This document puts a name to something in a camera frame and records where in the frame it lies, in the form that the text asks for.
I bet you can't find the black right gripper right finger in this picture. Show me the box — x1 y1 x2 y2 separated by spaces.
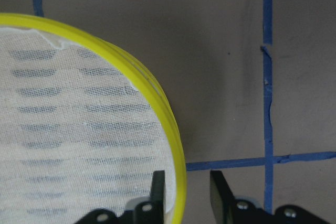
210 170 327 224

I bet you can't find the yellow steamer layer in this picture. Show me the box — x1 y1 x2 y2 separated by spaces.
0 13 187 224

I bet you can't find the white steamer cloth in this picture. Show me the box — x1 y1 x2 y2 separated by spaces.
0 26 176 224

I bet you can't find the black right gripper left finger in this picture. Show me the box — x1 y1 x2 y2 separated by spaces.
77 170 165 224

